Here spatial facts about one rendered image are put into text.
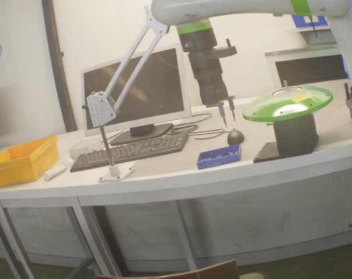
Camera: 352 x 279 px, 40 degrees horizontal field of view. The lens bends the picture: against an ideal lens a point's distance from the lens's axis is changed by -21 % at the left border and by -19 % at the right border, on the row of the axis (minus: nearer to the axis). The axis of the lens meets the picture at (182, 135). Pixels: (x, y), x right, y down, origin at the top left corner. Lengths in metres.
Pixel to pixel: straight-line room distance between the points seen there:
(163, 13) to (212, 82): 0.26
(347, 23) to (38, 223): 2.66
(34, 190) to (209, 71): 0.93
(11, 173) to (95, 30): 1.00
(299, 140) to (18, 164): 1.15
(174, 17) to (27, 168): 1.11
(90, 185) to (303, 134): 0.74
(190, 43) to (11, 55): 1.97
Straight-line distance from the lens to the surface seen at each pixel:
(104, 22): 2.82
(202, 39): 1.43
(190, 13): 1.29
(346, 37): 1.41
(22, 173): 2.22
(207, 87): 1.46
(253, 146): 1.83
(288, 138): 1.61
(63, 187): 1.98
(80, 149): 2.31
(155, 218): 3.01
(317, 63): 2.52
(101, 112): 1.83
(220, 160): 1.73
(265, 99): 1.61
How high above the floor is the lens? 1.42
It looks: 13 degrees down
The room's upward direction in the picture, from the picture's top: 15 degrees counter-clockwise
